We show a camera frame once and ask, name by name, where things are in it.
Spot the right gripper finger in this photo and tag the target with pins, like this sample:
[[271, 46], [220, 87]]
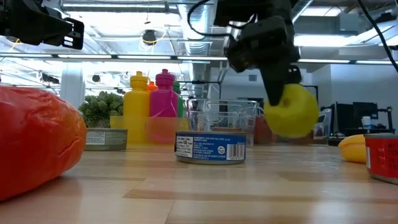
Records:
[[275, 84], [294, 74]]

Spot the green toy apple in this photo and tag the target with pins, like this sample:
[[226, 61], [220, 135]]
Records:
[[293, 113]]

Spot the dark red lumpy fruit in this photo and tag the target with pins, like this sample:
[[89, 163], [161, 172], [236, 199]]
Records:
[[262, 130]]

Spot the tin can blue label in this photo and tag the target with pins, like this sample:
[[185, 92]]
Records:
[[211, 147]]

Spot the yellow toy banana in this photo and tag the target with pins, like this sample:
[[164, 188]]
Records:
[[353, 149]]

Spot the green plastic bottle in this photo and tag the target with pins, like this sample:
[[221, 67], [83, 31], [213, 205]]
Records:
[[180, 102]]

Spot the pink plastic bottle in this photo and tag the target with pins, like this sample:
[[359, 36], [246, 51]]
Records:
[[163, 99]]

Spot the orange plastic bottle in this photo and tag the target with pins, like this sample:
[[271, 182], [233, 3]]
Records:
[[152, 86]]

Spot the tin can red label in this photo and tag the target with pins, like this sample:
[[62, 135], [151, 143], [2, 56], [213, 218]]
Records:
[[382, 157]]

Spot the yellow plastic bottle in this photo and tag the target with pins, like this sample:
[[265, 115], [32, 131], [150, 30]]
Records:
[[136, 102]]

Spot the tin can olive label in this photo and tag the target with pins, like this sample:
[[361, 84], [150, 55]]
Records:
[[105, 140]]

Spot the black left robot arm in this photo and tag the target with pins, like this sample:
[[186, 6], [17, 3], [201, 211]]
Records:
[[31, 21]]

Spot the wide clear plastic bin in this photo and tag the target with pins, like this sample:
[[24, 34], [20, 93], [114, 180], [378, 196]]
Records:
[[325, 121]]

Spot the black desk monitor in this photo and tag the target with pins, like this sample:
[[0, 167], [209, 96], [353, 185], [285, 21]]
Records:
[[365, 110], [343, 118]]

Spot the narrow clear plastic bin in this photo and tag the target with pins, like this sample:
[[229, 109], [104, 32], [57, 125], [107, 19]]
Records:
[[202, 109]]

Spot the white cup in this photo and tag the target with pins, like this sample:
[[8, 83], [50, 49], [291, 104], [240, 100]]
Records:
[[367, 122]]

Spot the long ceiling light bar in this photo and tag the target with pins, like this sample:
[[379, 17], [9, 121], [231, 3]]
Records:
[[124, 57]]

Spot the yellow translucent plastic bin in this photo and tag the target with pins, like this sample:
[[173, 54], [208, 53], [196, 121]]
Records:
[[118, 130]]

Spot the green broccoli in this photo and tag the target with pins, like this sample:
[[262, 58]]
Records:
[[99, 109]]

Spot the white building pillar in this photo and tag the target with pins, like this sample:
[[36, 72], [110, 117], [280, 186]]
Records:
[[72, 90]]

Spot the red-orange oblong toy fruit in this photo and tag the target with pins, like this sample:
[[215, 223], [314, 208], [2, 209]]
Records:
[[37, 140]]

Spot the black workstation frame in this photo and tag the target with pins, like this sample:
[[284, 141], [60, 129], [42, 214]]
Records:
[[315, 93]]

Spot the silver ventilation duct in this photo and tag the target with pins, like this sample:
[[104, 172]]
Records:
[[199, 46], [303, 6]]

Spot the black ceiling camera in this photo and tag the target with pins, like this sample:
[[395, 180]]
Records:
[[149, 37], [96, 78]]

